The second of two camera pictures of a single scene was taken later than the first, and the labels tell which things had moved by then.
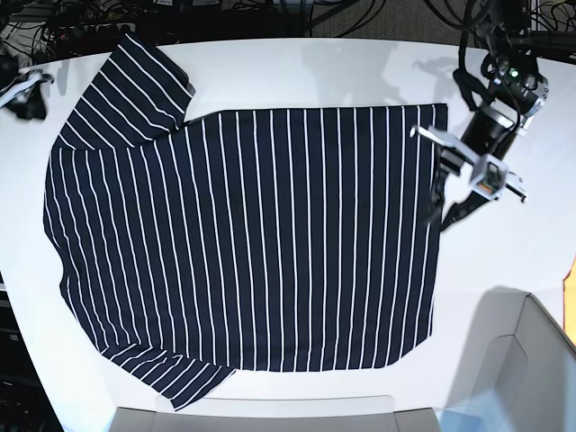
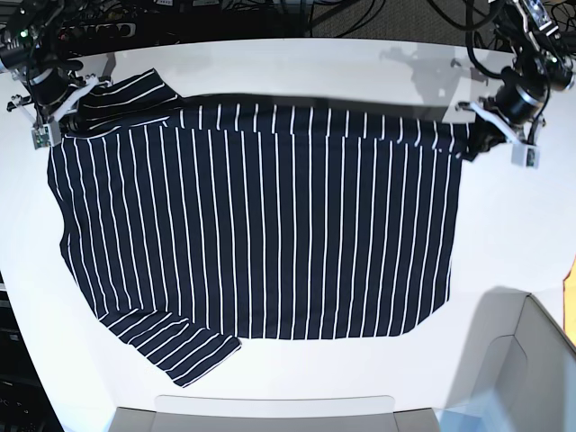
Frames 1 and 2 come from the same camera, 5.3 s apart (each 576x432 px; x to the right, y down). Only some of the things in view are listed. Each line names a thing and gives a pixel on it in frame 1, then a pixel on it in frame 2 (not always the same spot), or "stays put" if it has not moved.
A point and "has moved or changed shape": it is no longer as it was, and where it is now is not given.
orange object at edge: x=569 y=303 stays put
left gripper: x=490 y=177 -> x=515 y=109
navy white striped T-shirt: x=278 y=238 has moved or changed shape
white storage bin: x=517 y=373 stays put
